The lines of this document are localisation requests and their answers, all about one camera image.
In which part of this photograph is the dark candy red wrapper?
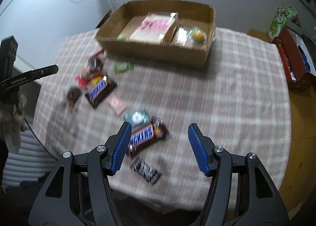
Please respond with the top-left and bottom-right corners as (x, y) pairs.
(66, 86), (82, 113)
(87, 49), (106, 73)

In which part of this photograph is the red yellow candy packet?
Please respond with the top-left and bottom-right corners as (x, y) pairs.
(75, 68), (103, 89)

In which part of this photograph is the black snack bar packet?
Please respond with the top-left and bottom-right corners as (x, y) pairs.
(130, 157), (161, 185)

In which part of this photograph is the Snickers bar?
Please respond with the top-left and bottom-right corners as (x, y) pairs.
(126, 117), (169, 157)
(85, 74), (117, 109)

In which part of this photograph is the pink candy packet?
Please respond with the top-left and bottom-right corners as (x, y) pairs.
(105, 93), (126, 116)

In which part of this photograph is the green candy packet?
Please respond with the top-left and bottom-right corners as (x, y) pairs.
(114, 62), (134, 73)

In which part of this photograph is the teal candy packet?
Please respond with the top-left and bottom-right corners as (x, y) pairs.
(123, 109), (150, 128)

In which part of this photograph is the packaged toast bread slice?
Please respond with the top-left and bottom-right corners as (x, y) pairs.
(128, 12), (178, 44)

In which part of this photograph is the yellow jelly cup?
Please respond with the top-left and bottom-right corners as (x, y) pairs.
(189, 26), (207, 45)

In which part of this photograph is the gloved left hand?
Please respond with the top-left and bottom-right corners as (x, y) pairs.
(1, 91), (27, 153)

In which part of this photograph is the red shoe box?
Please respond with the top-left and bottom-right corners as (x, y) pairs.
(272, 27), (315, 91)

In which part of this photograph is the cardboard tray box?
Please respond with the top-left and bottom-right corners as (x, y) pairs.
(95, 0), (216, 68)

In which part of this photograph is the green tissue box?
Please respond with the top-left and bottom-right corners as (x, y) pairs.
(266, 7), (299, 42)

